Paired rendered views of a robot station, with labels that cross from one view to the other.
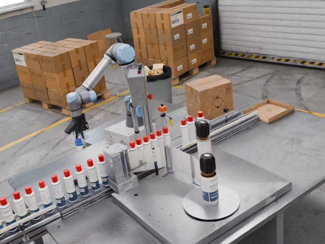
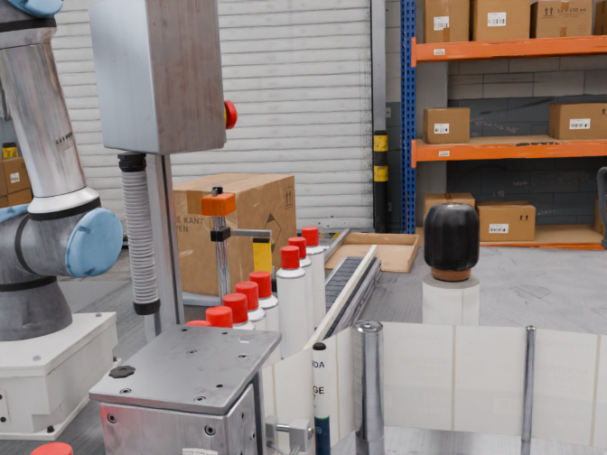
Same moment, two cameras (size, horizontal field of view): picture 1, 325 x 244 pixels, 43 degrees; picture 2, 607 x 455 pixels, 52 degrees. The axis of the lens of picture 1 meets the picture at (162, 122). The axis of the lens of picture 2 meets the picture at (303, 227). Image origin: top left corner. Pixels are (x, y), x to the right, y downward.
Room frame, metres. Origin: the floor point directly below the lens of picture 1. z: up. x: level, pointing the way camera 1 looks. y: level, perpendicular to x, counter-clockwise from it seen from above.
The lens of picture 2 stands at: (1.70, 0.52, 1.36)
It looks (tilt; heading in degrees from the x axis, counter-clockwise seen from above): 13 degrees down; 320
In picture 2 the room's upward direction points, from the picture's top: 2 degrees counter-clockwise
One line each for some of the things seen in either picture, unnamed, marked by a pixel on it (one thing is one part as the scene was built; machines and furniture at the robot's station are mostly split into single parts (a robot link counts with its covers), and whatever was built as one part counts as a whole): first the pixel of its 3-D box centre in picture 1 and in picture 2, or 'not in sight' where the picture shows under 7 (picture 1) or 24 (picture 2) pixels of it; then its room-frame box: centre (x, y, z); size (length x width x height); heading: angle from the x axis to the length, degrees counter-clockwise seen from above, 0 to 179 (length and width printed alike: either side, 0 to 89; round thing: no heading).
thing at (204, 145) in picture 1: (203, 143); (450, 300); (2.24, -0.24, 1.03); 0.09 x 0.09 x 0.30
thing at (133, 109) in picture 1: (134, 117); (139, 235); (2.43, 0.17, 1.18); 0.04 x 0.04 x 0.21
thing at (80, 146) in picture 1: (80, 144); not in sight; (2.55, 0.58, 0.98); 0.07 x 0.07 x 0.07
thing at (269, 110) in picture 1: (268, 110); (372, 251); (2.98, -0.85, 0.85); 0.30 x 0.26 x 0.04; 123
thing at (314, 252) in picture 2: (201, 125); (312, 277); (2.60, -0.27, 0.98); 0.05 x 0.05 x 0.20
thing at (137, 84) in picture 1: (138, 86); (157, 74); (2.44, 0.12, 1.38); 0.17 x 0.10 x 0.19; 178
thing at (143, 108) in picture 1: (146, 112); (155, 225); (2.53, 0.10, 1.16); 0.04 x 0.04 x 0.67; 33
